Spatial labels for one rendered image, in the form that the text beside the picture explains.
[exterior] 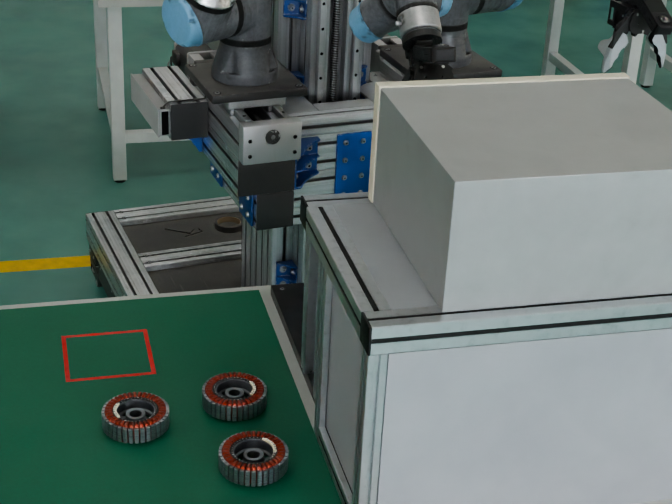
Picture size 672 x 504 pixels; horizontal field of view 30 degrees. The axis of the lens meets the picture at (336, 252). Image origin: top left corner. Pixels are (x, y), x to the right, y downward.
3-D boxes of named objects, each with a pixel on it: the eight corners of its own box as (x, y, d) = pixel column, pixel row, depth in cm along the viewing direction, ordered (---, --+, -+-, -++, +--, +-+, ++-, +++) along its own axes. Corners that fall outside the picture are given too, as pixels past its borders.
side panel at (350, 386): (313, 431, 212) (321, 263, 198) (330, 430, 213) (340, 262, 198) (355, 538, 188) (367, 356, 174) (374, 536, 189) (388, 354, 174)
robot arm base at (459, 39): (398, 51, 306) (401, 11, 302) (453, 46, 312) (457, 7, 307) (425, 71, 294) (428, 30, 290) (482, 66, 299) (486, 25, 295)
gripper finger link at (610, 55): (591, 66, 266) (617, 29, 264) (606, 75, 261) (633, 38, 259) (582, 59, 264) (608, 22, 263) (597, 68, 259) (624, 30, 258)
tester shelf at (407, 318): (299, 219, 212) (300, 195, 210) (665, 196, 228) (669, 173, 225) (367, 356, 174) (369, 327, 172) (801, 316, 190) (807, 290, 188)
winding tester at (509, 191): (367, 198, 210) (375, 81, 200) (607, 183, 220) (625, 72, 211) (440, 313, 176) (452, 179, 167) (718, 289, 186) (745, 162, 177)
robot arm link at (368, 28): (395, 38, 243) (431, 13, 234) (356, 50, 235) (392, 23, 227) (377, 2, 243) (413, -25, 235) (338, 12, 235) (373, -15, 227)
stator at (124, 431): (167, 405, 217) (167, 387, 215) (171, 443, 207) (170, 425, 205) (102, 409, 215) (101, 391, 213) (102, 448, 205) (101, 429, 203)
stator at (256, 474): (240, 497, 195) (240, 478, 194) (206, 459, 204) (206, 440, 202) (301, 475, 201) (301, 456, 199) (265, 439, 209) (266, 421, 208)
